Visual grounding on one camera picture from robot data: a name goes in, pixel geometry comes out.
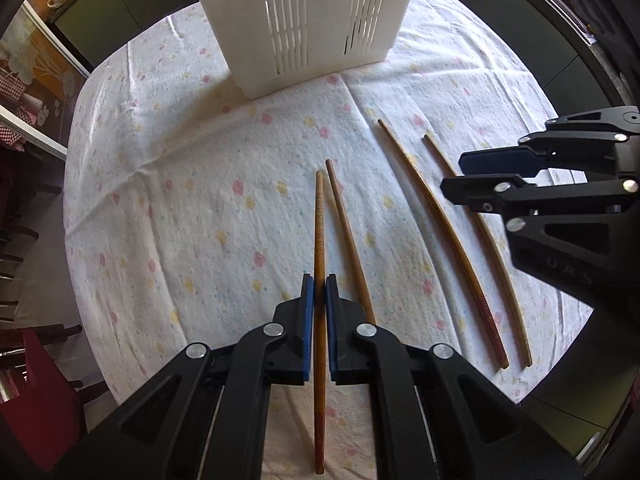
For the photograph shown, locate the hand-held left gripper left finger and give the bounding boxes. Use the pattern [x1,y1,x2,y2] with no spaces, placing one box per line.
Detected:
[55,274,316,480]

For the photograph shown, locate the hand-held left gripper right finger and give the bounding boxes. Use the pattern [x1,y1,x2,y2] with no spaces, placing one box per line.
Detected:
[326,274,584,480]

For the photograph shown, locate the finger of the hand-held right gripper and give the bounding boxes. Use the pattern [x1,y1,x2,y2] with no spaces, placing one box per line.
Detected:
[458,106,640,179]
[439,173,640,221]

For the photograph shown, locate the brown wooden chopstick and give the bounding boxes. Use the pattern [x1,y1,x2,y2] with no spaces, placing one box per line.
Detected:
[325,159,377,325]
[423,133,533,367]
[377,119,510,371]

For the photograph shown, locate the red-patterned end wooden chopstick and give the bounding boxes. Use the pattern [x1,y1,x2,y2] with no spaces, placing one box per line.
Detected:
[312,171,327,476]

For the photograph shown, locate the white plastic utensil holder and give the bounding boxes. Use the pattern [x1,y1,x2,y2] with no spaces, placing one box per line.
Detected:
[182,0,425,100]

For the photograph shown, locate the green sink base cabinets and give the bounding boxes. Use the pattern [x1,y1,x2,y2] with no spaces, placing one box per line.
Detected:
[425,0,601,111]

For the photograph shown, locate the black kitchen countertop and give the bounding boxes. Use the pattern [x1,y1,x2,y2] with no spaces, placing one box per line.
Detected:
[500,0,636,111]

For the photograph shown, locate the floral white tablecloth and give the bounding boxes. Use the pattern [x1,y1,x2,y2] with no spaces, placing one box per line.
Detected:
[62,0,596,480]

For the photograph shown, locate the red chair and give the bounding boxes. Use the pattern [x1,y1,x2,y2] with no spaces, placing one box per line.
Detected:
[0,330,88,471]

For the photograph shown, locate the dark wooden chair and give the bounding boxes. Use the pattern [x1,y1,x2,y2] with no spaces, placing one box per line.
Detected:
[0,150,83,361]

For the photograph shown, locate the green base cabinets with drawers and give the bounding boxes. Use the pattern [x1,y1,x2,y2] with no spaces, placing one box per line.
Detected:
[52,0,201,68]

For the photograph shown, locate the red checked apron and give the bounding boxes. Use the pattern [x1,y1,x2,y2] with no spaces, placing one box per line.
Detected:
[0,67,46,153]

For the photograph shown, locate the patterned glass sliding door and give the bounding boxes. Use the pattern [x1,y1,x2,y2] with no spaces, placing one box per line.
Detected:
[0,0,93,161]

